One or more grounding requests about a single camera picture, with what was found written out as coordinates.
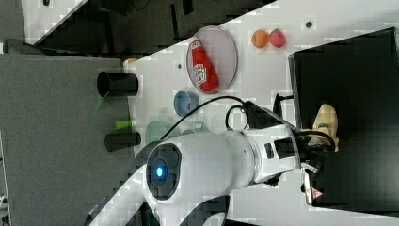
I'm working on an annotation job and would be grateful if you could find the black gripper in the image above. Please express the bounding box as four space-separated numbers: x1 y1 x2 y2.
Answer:
294 130 336 174

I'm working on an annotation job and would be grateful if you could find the peeled toy banana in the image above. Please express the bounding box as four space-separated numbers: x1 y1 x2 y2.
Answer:
312 104 339 151

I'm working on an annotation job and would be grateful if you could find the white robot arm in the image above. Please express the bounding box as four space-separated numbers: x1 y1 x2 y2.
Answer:
88 105 338 226

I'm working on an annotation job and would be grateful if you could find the black toaster oven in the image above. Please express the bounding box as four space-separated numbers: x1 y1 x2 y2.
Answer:
288 27 399 217

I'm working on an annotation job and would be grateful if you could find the green measuring cup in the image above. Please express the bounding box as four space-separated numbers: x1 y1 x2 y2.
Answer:
182 121 207 136

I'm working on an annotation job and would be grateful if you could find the red toy strawberry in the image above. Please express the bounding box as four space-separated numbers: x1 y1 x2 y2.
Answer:
269 29 286 48

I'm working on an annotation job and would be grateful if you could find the orange toy fruit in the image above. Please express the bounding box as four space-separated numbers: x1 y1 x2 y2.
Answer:
251 30 269 48

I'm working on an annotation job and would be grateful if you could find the red plush ketchup bottle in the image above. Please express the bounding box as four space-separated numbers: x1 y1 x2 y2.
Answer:
190 38 218 92

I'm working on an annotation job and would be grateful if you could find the blue bowl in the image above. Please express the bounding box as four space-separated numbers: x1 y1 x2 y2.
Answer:
173 90 200 117

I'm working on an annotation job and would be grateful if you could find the grey round plate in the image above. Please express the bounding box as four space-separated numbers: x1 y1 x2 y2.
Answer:
186 25 238 94

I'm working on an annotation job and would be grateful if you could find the green oval colander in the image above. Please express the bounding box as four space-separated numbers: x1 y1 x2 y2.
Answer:
145 121 180 144

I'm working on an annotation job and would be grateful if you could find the lower black cylinder cup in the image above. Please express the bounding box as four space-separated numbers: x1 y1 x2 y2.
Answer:
104 132 142 152

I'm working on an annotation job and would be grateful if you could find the black cylinder cup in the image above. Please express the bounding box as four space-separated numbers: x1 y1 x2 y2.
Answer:
97 72 139 97
104 132 142 152

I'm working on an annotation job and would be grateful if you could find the upper black cylinder cup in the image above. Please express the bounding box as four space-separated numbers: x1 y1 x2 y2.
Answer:
97 72 139 97

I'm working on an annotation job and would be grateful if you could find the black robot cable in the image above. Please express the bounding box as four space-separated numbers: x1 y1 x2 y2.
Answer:
159 95 336 158

